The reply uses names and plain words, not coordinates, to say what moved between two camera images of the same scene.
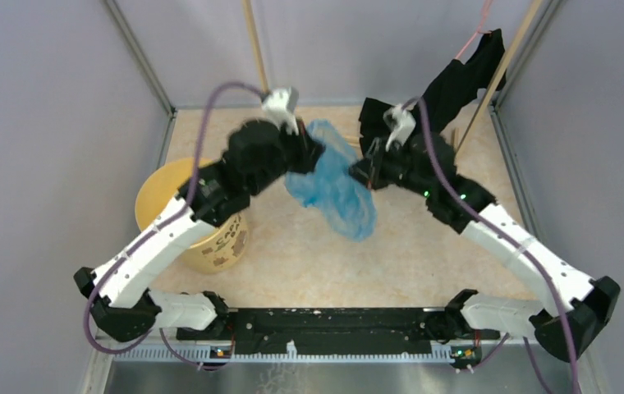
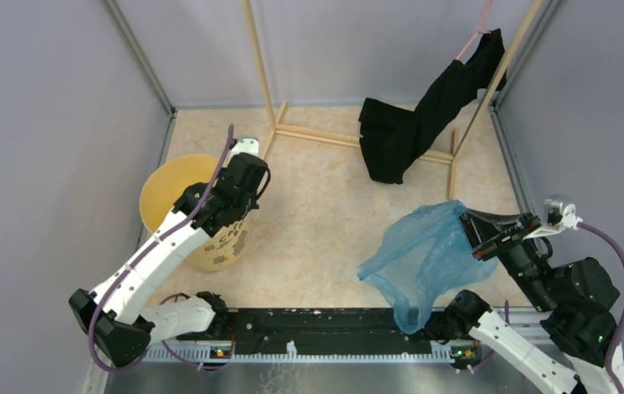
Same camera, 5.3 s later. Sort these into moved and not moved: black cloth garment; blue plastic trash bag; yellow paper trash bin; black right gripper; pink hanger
Moved: blue plastic trash bag; black right gripper
Not moved: yellow paper trash bin; black cloth garment; pink hanger
